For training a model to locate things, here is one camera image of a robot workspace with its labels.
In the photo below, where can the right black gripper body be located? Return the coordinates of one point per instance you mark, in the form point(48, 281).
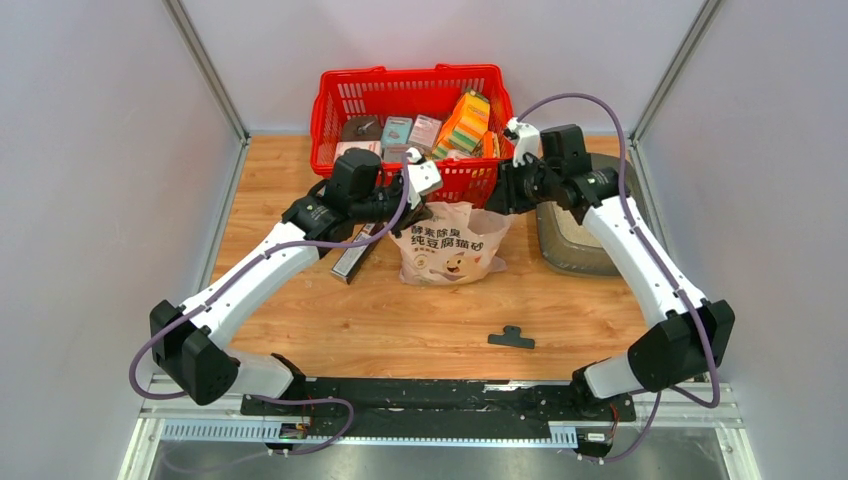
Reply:
point(538, 181)

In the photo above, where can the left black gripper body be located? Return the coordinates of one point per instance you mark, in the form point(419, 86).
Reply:
point(388, 204)

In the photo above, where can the pink cat litter bag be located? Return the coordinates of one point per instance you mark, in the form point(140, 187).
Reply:
point(457, 245)

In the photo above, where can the black bag clip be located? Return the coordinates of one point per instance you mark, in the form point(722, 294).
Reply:
point(511, 336)

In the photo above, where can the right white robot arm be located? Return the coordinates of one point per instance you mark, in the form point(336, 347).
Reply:
point(687, 333)

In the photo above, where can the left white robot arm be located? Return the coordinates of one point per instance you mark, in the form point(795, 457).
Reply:
point(357, 205)

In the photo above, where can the pink white box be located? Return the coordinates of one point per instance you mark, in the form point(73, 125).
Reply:
point(374, 146)

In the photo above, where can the grey litter box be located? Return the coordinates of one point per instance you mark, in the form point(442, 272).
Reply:
point(566, 245)

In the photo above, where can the black rectangular box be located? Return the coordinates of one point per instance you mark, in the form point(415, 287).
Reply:
point(351, 260)

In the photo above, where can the teal small box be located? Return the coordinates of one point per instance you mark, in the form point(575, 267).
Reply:
point(396, 130)

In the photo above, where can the grey pink small box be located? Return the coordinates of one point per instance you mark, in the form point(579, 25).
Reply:
point(424, 133)

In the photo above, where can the orange item in basket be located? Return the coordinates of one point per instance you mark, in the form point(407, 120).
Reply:
point(489, 145)

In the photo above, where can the brown round tin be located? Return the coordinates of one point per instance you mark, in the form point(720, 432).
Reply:
point(362, 128)

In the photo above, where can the orange striped sponge pack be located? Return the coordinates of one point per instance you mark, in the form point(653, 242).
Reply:
point(465, 127)

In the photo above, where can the red plastic shopping basket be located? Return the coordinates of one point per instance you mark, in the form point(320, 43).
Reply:
point(381, 92)

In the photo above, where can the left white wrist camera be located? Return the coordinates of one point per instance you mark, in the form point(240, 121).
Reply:
point(421, 177)

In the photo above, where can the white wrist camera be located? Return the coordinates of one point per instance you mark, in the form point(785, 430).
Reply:
point(421, 177)
point(525, 139)

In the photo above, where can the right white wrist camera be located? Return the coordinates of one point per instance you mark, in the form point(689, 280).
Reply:
point(525, 139)

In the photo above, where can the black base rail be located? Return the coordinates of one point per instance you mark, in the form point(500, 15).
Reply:
point(437, 409)

